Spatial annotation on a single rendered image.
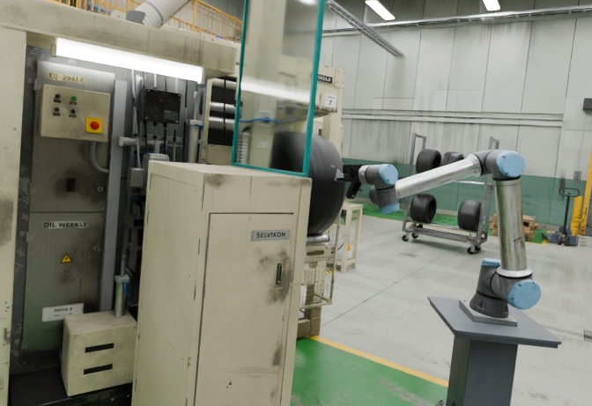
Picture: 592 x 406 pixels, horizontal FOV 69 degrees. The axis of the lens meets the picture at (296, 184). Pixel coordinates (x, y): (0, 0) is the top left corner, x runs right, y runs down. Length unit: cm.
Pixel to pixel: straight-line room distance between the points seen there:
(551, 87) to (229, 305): 1253
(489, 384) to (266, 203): 161
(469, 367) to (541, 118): 1123
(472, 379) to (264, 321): 134
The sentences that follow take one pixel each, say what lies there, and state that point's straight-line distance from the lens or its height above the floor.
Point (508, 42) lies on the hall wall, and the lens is 1383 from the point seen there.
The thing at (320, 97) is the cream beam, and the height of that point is 171.
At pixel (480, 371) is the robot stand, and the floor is 36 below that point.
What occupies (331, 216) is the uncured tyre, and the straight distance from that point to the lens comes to 225.
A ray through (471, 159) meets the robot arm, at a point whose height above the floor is 140.
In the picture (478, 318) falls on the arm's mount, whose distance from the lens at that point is 243.
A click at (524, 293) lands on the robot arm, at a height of 81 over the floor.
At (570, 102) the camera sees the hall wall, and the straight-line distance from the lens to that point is 1329.
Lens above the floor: 134
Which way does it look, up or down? 4 degrees down
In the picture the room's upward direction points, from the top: 5 degrees clockwise
